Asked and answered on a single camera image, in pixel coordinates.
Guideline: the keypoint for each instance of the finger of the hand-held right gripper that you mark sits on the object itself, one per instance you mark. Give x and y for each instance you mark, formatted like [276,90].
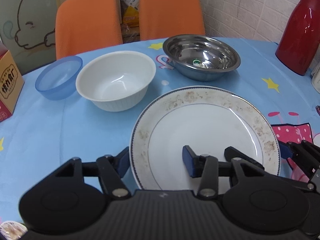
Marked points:
[303,184]
[285,150]

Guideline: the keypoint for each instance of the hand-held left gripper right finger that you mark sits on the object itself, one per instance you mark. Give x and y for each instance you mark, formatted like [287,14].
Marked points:
[189,162]

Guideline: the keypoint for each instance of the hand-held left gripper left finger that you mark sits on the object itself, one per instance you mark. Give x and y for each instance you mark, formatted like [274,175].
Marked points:
[123,164]

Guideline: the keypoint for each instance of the white plate with floral rim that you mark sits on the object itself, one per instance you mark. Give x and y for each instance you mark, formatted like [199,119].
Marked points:
[200,130]

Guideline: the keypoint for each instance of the white container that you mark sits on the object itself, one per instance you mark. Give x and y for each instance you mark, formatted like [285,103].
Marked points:
[316,77]

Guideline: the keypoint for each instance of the white ribbed bowl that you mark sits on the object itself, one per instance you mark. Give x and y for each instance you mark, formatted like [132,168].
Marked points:
[115,82]

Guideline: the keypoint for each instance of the stainless steel bowl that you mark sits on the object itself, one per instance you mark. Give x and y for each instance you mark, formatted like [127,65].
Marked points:
[202,57]

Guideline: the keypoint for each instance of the blue translucent plastic bowl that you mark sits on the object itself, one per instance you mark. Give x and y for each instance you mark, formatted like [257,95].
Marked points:
[58,78]

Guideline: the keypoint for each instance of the red thermos jug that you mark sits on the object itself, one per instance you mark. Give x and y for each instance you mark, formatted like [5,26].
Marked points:
[298,32]

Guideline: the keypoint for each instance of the small patterned dish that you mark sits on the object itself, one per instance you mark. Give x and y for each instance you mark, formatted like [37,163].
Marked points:
[12,230]

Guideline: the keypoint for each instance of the brown cardboard box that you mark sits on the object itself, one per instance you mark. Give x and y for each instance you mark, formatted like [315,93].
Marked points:
[8,85]

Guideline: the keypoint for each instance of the orange chair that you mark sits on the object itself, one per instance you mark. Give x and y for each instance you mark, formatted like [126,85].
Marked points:
[170,12]
[87,22]

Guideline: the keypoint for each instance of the yellow plastic bag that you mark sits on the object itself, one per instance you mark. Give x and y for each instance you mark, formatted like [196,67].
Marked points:
[130,5]

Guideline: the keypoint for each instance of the cartoon animal wall panel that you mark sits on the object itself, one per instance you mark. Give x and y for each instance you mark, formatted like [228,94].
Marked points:
[22,22]

